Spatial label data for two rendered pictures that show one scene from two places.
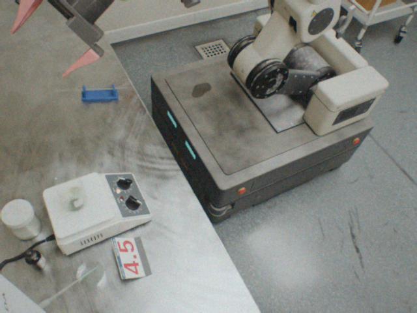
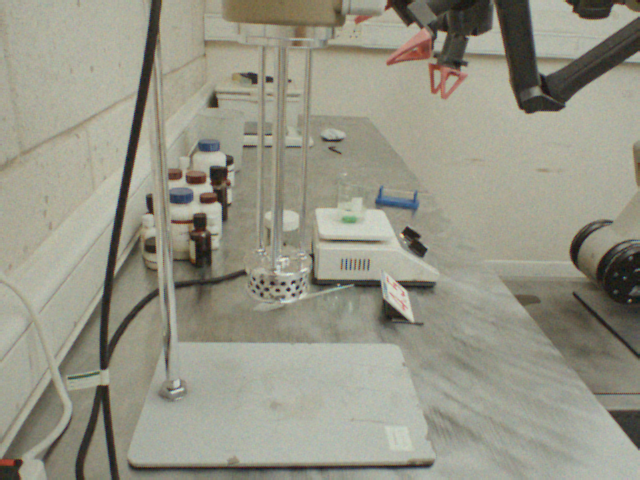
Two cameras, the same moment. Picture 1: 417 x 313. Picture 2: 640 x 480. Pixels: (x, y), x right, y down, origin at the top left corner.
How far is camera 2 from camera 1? 0.59 m
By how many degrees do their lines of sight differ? 40
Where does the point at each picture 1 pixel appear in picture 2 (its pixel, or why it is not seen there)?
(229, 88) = (568, 307)
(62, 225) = (328, 228)
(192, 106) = not seen: hidden behind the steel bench
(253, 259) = not seen: outside the picture
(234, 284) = (555, 366)
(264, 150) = (625, 382)
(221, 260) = (535, 340)
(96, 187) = (377, 217)
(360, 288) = not seen: outside the picture
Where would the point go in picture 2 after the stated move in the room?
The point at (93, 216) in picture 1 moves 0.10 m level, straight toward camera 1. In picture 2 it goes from (367, 230) to (376, 257)
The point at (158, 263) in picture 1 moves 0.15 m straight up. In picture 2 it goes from (436, 318) to (451, 222)
